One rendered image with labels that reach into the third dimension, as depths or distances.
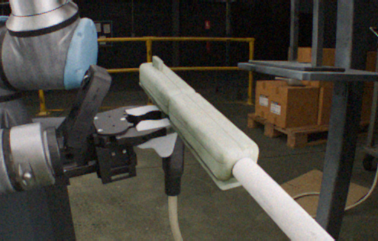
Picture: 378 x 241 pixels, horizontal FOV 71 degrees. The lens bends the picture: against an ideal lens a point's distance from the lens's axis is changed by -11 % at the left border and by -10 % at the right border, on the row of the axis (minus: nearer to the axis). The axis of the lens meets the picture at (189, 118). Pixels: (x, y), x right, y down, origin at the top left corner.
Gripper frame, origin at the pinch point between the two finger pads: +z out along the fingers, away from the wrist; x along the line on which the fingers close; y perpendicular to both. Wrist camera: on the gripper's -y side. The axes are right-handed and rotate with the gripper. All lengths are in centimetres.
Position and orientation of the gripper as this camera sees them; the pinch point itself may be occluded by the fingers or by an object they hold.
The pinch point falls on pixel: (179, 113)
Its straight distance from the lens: 45.8
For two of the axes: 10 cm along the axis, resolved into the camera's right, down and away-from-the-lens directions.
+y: -0.1, 8.9, 4.6
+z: 9.0, -1.9, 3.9
